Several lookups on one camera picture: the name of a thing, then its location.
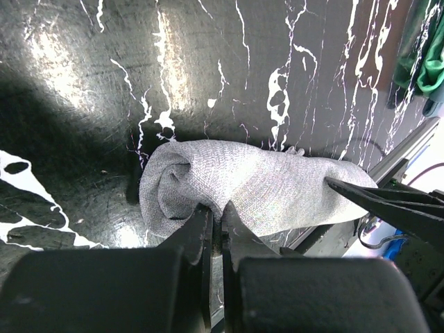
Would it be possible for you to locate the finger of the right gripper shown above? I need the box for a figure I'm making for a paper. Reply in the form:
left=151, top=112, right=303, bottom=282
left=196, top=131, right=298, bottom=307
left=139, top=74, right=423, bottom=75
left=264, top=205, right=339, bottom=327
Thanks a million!
left=325, top=177, right=443, bottom=250

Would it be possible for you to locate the stack of coloured cloths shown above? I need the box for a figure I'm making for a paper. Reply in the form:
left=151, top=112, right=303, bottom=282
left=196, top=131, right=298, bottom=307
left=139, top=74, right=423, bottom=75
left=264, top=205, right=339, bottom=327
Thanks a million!
left=393, top=1, right=443, bottom=118

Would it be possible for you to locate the grey cloth napkin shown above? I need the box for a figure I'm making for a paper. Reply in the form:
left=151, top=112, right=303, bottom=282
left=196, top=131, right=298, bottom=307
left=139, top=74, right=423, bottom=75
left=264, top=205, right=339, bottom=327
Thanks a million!
left=139, top=139, right=376, bottom=238

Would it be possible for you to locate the black marble pattern mat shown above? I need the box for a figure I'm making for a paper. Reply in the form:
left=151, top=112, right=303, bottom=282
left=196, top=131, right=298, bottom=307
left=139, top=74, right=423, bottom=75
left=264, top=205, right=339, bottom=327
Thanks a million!
left=1, top=1, right=443, bottom=259

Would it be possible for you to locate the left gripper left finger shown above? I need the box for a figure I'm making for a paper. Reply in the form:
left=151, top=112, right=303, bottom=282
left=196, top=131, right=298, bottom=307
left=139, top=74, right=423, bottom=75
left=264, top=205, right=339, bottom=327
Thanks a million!
left=1, top=205, right=212, bottom=332

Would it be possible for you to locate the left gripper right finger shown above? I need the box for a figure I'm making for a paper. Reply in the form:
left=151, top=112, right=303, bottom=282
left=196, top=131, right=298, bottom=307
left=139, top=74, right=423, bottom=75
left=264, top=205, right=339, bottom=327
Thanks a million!
left=221, top=203, right=429, bottom=332

